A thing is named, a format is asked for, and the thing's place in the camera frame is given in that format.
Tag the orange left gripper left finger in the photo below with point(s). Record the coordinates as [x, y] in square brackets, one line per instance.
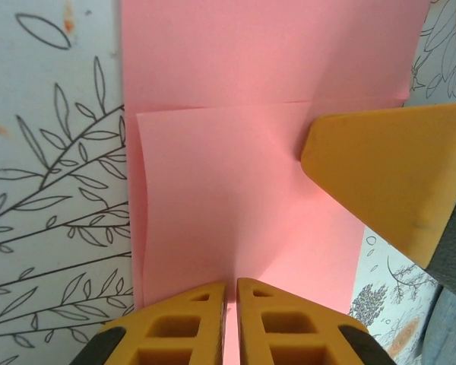
[182, 331]

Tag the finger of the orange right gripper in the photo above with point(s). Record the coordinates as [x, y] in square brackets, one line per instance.
[384, 171]

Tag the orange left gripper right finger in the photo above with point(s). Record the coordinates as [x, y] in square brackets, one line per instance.
[289, 331]

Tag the pink cloth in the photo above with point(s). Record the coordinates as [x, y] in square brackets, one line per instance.
[232, 171]

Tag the floral printed tablecloth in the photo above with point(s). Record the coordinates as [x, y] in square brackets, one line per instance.
[42, 76]

